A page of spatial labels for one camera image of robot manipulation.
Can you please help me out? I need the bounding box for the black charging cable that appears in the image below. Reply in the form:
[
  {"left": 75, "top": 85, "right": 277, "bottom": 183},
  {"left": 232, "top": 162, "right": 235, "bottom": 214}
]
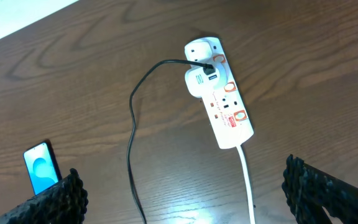
[{"left": 126, "top": 58, "right": 216, "bottom": 224}]

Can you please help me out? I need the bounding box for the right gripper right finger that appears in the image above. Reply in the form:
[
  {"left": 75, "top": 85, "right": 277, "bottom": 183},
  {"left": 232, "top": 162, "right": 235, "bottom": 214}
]
[{"left": 282, "top": 155, "right": 358, "bottom": 224}]

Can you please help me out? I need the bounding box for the white power strip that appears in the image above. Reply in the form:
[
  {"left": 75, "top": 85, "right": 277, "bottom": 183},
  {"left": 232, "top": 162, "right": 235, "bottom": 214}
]
[{"left": 185, "top": 37, "right": 254, "bottom": 149}]

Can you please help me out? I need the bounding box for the blue Galaxy smartphone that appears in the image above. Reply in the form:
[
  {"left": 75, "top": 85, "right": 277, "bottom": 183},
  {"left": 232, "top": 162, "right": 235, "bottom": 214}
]
[{"left": 23, "top": 139, "right": 63, "bottom": 195}]

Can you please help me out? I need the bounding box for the white power strip cord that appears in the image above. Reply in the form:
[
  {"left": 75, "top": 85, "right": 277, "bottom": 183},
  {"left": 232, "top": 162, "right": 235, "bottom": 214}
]
[{"left": 235, "top": 144, "right": 257, "bottom": 224}]

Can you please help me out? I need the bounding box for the white charger adapter plug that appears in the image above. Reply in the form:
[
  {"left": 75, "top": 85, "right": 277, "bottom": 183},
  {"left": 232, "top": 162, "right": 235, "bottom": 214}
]
[{"left": 185, "top": 63, "right": 227, "bottom": 98}]

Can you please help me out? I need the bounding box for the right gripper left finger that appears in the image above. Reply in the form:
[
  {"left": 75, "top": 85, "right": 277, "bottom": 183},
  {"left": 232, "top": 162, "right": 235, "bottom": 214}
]
[{"left": 0, "top": 168, "right": 88, "bottom": 224}]

